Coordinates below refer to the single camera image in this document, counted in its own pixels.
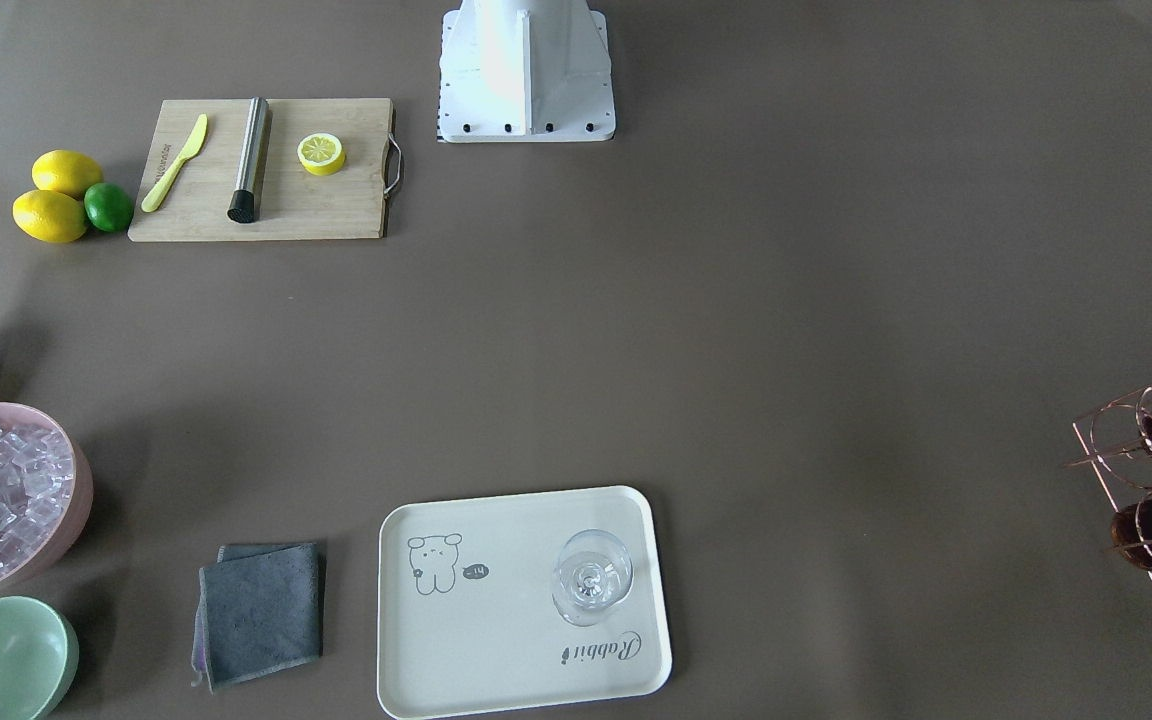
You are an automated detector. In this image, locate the yellow lemon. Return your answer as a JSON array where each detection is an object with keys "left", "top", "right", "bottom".
[
  {"left": 12, "top": 190, "right": 88, "bottom": 243},
  {"left": 31, "top": 149, "right": 104, "bottom": 200}
]

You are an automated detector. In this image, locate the green lime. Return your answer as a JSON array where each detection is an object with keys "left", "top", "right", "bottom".
[{"left": 83, "top": 182, "right": 136, "bottom": 233}]

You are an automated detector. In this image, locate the yellow plastic knife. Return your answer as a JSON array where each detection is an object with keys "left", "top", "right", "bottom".
[{"left": 141, "top": 113, "right": 209, "bottom": 213}]

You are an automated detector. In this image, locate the pink bowl of ice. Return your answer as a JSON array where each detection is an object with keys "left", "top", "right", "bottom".
[{"left": 0, "top": 404, "right": 93, "bottom": 589}]

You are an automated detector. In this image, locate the steel muddler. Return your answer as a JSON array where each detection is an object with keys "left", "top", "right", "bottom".
[{"left": 227, "top": 97, "right": 270, "bottom": 223}]

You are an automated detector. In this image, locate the half lemon slice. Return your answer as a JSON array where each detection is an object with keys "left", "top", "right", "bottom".
[{"left": 296, "top": 132, "right": 346, "bottom": 176}]

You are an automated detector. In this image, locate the bamboo cutting board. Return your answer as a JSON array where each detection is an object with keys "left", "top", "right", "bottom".
[{"left": 128, "top": 97, "right": 401, "bottom": 243}]

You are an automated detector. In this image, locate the mint green bowl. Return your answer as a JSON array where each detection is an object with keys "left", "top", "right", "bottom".
[{"left": 0, "top": 596, "right": 79, "bottom": 719}]

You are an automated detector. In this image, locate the grey folded cloth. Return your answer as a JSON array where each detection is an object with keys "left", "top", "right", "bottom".
[{"left": 191, "top": 541, "right": 324, "bottom": 694}]

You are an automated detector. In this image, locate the cream serving tray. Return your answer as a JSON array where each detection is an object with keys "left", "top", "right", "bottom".
[{"left": 376, "top": 486, "right": 673, "bottom": 719}]

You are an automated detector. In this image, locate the clear wine glass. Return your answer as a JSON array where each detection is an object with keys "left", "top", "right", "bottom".
[{"left": 550, "top": 529, "right": 635, "bottom": 626}]

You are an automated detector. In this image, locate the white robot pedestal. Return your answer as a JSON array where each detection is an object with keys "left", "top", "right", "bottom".
[{"left": 435, "top": 1, "right": 617, "bottom": 143}]

